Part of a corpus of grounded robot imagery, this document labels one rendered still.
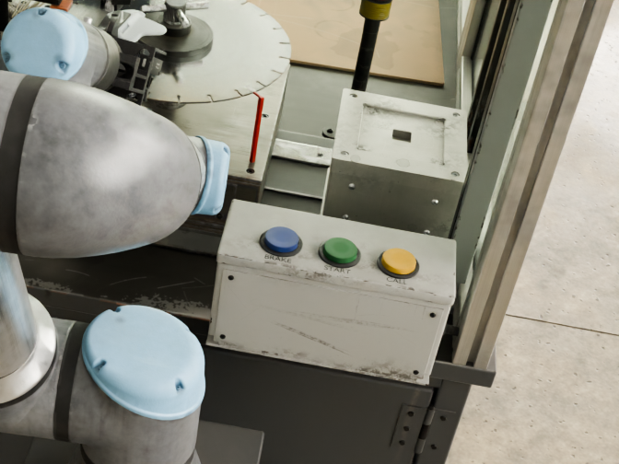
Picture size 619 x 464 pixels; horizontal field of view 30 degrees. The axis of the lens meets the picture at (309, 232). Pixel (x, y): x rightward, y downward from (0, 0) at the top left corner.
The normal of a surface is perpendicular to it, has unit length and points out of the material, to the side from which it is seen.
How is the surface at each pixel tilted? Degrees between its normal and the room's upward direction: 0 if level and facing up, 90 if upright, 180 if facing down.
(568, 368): 0
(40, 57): 56
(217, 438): 0
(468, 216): 90
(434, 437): 90
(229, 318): 90
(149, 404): 88
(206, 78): 0
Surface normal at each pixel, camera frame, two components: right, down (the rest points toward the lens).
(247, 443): 0.15, -0.77
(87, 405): 0.02, 0.18
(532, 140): -0.11, 0.61
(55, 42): -0.15, 0.05
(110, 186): 0.65, 0.18
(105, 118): 0.58, -0.54
